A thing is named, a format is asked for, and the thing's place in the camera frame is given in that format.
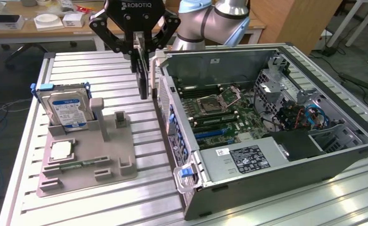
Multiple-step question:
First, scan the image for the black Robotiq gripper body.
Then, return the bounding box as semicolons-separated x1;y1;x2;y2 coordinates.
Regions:
104;0;165;54

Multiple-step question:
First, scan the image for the black Nvidia graphics card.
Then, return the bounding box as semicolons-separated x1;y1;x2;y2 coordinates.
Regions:
132;32;151;100

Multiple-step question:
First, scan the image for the red packet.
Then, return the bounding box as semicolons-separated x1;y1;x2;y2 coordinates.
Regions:
76;6;96;15

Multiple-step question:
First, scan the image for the white cardboard box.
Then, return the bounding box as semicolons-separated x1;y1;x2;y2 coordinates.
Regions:
61;13;85;28

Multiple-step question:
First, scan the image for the white square plastic tray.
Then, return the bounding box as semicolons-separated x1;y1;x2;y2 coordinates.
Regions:
33;13;65;32

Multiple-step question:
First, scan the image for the wooden desk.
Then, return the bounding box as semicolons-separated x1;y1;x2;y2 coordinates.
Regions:
0;0;267;51

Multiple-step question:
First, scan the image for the black office chair base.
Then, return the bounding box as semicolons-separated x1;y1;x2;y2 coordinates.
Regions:
1;41;77;69

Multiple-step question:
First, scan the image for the white box with black lid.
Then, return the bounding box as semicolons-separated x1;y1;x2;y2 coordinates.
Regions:
0;14;25;31

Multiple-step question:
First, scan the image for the metal socket cover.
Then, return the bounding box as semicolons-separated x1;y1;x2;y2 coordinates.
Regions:
219;85;243;112

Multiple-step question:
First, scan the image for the CPU socket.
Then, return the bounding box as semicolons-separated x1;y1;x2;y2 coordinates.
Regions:
196;95;227;116

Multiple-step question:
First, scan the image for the hard disk in blue carrier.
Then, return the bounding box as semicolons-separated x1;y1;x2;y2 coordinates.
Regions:
29;81;96;132

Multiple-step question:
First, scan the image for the wooden cabinet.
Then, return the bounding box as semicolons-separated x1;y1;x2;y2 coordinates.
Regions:
252;0;344;51

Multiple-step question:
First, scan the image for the perforated metal drive cage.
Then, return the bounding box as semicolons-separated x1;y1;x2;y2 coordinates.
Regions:
252;68;301;116

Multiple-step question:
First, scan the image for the long blue expansion slot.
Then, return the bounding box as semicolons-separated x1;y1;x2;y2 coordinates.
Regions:
195;130;231;140

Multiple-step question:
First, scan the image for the black power adapter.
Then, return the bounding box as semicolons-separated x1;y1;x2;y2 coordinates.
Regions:
320;47;337;57

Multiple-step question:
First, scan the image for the silver CPU chip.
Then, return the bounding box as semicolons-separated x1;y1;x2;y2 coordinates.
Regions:
51;142;73;160

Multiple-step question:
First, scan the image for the green RAM stick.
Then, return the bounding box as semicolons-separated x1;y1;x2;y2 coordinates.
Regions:
57;160;99;169

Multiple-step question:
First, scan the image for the blue case release latch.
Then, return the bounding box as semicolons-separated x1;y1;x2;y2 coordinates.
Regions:
177;166;193;178

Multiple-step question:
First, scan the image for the grey printed parts rack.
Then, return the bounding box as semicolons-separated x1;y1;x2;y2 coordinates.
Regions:
36;97;139;198

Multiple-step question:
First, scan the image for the grey power supply unit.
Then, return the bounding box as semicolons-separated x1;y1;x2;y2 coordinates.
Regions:
197;137;291;183

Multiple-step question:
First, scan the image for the black floor stand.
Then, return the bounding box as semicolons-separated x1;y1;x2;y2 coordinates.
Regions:
337;72;368;90

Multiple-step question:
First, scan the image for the metal disk bay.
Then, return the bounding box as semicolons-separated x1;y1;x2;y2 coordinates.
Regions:
308;123;364;153

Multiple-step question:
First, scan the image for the open black PC case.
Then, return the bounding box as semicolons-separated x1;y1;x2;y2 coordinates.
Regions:
151;46;368;221

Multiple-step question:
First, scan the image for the white table frame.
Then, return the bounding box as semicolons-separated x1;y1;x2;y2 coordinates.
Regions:
327;0;368;64

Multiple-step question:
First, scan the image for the red wire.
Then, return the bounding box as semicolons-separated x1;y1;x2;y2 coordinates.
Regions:
296;106;308;129

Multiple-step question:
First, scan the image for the blue data wire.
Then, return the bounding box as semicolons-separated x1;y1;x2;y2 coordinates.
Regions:
305;105;329;129

